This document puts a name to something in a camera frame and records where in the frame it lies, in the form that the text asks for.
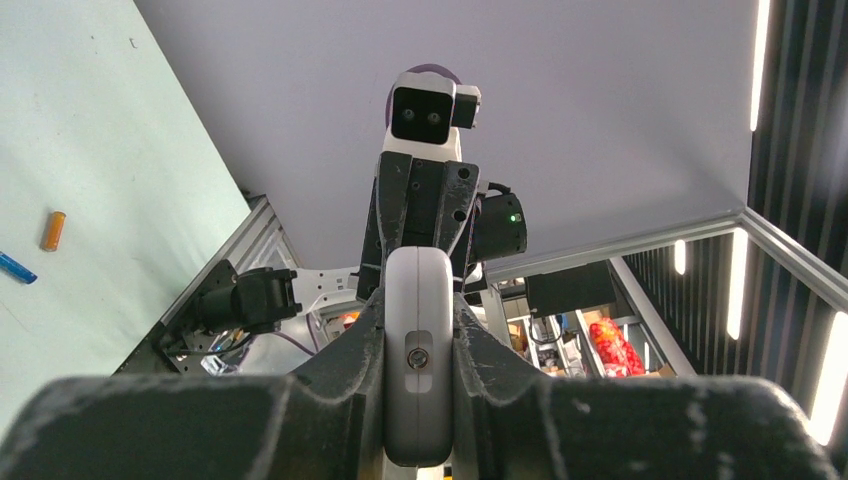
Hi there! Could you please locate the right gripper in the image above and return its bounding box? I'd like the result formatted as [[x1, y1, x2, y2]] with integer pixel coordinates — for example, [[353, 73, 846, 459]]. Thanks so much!
[[357, 152, 480, 302]]

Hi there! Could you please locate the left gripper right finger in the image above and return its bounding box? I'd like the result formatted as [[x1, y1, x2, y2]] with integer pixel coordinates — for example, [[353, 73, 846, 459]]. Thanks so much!
[[451, 299, 838, 479]]

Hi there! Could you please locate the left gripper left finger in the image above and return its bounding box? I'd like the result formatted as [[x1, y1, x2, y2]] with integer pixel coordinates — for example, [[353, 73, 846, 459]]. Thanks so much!
[[1, 292, 384, 479]]

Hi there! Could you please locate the white remote control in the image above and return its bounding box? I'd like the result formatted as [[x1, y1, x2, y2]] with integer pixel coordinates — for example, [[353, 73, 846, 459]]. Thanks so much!
[[383, 246, 453, 467]]

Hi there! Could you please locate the orange battery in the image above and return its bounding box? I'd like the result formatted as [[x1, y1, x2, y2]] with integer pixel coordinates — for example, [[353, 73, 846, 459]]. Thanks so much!
[[41, 211, 67, 252]]

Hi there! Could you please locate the blue battery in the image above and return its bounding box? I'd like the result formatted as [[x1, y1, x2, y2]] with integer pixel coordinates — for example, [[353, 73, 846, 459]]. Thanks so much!
[[0, 252, 38, 285]]

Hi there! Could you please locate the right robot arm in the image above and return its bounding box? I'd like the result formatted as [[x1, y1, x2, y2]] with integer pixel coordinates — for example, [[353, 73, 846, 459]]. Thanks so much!
[[189, 152, 527, 357]]

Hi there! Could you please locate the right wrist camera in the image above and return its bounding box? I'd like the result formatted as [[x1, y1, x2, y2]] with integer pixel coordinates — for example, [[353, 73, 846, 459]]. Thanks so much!
[[382, 64, 482, 162]]

